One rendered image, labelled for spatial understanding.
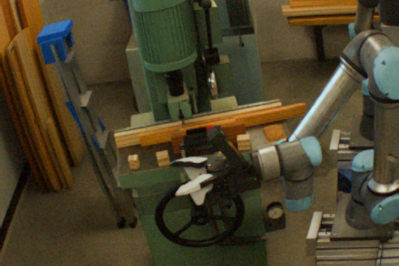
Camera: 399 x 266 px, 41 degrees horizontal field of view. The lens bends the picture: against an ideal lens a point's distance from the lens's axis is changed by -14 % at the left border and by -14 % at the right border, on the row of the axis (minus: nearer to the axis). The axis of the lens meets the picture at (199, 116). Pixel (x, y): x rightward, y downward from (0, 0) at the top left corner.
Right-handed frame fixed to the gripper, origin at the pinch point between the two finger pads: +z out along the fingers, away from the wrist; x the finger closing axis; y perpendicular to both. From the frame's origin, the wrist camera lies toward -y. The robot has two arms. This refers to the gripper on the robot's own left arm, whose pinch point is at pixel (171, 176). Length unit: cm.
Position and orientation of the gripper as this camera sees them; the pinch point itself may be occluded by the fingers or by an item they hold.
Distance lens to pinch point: 138.5
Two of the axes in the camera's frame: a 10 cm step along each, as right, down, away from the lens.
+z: -9.8, 2.1, -0.5
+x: -1.2, -3.6, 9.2
